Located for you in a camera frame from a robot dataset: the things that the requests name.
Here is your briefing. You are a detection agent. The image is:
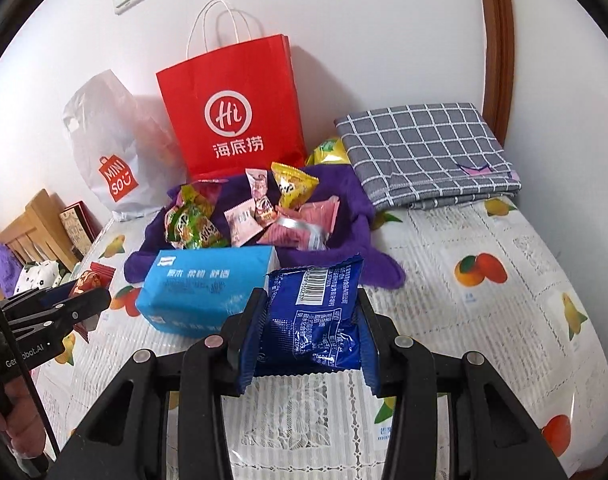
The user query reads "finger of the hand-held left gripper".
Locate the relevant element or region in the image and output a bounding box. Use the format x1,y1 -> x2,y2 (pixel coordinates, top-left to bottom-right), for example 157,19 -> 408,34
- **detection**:
5,287 -> 113,345
0,281 -> 81,319

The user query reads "brown wooden door frame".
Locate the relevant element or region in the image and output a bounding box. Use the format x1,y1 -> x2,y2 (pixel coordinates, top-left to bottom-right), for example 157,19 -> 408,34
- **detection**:
476,0 -> 515,146

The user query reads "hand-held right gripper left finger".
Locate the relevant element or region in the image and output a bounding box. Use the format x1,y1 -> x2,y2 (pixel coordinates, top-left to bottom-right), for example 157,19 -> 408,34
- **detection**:
49,287 -> 269,480

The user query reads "pale pink snack packet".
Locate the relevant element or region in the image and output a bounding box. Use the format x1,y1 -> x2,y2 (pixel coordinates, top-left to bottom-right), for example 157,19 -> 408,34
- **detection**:
224,201 -> 265,247

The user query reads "blue tissue pack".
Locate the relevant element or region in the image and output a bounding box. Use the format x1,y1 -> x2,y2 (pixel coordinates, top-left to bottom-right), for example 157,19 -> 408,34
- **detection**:
135,246 -> 281,338

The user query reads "person's left hand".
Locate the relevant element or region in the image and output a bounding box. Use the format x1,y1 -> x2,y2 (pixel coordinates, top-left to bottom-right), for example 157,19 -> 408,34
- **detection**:
6,375 -> 55,456

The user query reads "white plastic shopping bag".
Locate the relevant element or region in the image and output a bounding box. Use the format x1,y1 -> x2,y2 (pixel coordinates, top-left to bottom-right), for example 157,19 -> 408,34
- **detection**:
62,70 -> 189,223

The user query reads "grey checked folded cloth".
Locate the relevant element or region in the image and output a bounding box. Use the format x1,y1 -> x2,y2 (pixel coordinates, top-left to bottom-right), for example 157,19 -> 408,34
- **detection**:
334,102 -> 523,212

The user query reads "red snack packet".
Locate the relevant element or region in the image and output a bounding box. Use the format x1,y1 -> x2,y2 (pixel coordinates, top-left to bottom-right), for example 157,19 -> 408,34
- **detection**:
69,261 -> 117,343

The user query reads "blue snack packet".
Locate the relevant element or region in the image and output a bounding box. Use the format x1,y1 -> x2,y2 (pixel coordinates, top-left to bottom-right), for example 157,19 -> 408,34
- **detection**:
254,255 -> 365,378

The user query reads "red paper bag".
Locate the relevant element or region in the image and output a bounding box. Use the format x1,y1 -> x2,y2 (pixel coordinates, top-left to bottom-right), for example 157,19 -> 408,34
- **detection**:
156,0 -> 307,181

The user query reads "purple plush toy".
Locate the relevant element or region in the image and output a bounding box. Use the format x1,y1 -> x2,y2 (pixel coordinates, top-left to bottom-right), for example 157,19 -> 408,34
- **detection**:
0,242 -> 22,301

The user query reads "yellow green snack bag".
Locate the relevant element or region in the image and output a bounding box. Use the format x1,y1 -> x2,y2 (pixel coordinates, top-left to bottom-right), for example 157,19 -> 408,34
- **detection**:
305,137 -> 352,167

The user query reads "fruit print tablecloth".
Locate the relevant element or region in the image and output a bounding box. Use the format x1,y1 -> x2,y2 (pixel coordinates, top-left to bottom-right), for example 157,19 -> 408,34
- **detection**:
31,195 -> 607,480

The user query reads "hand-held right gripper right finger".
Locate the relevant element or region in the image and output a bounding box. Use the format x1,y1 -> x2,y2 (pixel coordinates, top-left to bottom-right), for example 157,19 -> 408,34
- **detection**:
356,287 -> 569,480

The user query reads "patterned box with red edge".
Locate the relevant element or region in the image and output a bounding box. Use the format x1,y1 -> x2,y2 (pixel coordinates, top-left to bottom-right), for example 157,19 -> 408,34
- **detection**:
59,201 -> 103,257

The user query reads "small pink candy packet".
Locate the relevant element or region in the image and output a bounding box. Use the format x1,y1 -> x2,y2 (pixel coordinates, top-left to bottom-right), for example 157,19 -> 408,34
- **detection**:
254,195 -> 279,228
245,167 -> 269,211

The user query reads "pink packet with silver edge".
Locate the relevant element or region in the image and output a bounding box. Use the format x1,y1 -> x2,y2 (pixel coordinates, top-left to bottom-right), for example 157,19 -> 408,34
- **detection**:
256,199 -> 341,252

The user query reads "white spotted cloth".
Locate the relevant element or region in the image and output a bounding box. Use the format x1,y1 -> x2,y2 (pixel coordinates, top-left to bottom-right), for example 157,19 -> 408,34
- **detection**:
14,259 -> 62,295

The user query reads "green snack packet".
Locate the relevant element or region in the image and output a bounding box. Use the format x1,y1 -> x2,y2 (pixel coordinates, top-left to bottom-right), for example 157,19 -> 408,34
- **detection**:
164,184 -> 232,251

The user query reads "purple towel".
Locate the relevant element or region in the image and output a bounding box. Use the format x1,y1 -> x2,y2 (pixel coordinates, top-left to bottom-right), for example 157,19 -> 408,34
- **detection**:
124,162 -> 406,291

